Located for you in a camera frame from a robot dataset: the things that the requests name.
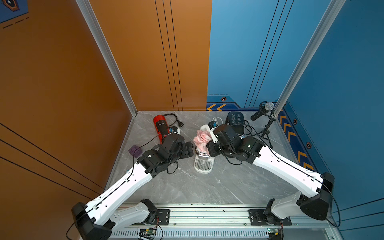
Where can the green circuit board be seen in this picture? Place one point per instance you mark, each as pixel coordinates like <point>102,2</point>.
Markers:
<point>147,234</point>
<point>276,234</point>

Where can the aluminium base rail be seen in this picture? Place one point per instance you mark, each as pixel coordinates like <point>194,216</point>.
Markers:
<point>226,222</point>

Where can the purple block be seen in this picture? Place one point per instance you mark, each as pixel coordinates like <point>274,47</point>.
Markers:
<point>135,151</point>

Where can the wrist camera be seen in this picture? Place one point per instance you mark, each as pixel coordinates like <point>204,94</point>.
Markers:
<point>174,130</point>
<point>212,126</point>

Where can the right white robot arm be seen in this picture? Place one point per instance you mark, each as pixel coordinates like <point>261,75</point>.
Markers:
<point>314,196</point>

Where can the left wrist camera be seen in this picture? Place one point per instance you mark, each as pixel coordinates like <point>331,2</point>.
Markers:
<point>174,130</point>

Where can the black power plug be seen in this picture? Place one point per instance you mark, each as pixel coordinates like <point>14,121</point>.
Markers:
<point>180,124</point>

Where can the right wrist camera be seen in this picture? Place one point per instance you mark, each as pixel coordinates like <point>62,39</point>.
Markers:
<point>212,126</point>

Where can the green circuit board right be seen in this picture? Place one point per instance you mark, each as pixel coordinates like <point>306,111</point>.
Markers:
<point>276,234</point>

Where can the white coffee machine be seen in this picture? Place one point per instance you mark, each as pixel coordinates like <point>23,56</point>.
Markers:
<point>203,162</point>

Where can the red coffee machine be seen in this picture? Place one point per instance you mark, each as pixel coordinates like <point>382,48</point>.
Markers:
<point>162,127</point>

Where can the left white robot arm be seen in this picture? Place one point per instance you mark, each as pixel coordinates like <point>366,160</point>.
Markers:
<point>100,217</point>

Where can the black microphone on tripod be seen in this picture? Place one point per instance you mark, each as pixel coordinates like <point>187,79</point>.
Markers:
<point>266,109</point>

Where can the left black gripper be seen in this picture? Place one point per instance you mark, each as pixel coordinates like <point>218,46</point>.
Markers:
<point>187,150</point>

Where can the black coffee machine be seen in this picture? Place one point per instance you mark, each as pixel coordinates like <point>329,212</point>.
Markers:
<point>237,121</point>

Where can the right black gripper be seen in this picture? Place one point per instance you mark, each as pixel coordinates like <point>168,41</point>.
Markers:
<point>210,146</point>

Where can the green circuit board left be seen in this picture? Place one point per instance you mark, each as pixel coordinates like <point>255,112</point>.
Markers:
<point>147,234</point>

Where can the pink cloth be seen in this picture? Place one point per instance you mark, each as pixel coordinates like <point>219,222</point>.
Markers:
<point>201,140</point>

